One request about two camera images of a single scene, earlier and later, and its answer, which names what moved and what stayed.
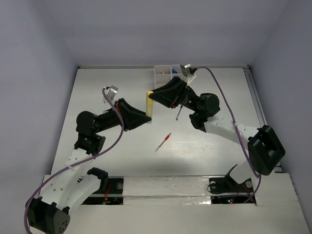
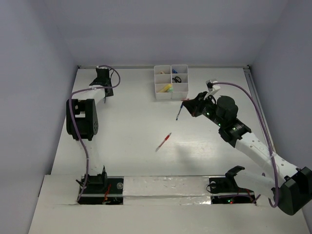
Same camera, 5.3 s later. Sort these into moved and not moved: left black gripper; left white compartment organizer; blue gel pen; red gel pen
Moved: left black gripper
Not moved: red gel pen; blue gel pen; left white compartment organizer
